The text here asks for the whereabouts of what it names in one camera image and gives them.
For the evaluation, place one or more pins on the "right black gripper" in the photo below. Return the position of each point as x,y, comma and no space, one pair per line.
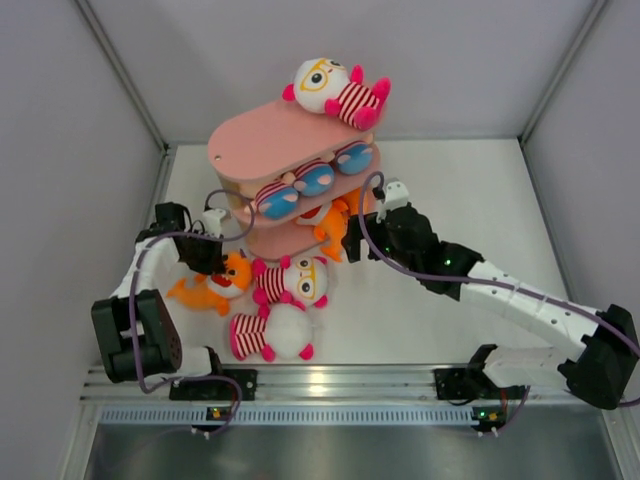
352,242

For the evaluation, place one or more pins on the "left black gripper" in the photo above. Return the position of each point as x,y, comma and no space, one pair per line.
213,265

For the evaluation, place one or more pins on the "orange shark plush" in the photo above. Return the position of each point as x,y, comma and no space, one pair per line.
215,291
329,224

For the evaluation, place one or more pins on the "boy doll plush large head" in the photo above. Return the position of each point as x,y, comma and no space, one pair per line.
275,199

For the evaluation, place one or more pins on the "white glasses plush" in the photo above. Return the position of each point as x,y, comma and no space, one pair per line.
324,86

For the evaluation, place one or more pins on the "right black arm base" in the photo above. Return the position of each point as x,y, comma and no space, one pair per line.
462,385

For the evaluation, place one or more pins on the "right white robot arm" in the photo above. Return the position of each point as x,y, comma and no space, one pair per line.
590,353

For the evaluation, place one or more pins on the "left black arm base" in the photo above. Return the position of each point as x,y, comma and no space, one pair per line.
219,384

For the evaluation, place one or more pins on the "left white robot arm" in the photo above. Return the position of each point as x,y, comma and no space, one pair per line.
136,335

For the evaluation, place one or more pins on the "boy doll plush shelf right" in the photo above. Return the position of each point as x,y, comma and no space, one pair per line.
353,158

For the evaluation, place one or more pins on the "pink three-tier shelf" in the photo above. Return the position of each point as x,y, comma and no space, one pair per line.
260,146

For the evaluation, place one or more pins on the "white glasses plush face up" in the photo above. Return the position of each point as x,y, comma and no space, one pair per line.
302,282

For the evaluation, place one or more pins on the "white plush face down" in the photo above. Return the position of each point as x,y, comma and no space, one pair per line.
281,332

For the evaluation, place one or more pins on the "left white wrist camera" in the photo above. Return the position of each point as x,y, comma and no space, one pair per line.
214,220

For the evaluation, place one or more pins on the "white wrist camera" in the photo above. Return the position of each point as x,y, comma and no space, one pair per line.
214,220
395,195

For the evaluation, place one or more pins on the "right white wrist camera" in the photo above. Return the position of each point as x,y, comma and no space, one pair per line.
395,195

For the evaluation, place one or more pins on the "white slotted cable duct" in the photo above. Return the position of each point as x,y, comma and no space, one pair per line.
273,415

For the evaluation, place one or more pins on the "aluminium front rail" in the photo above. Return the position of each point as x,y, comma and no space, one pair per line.
303,382

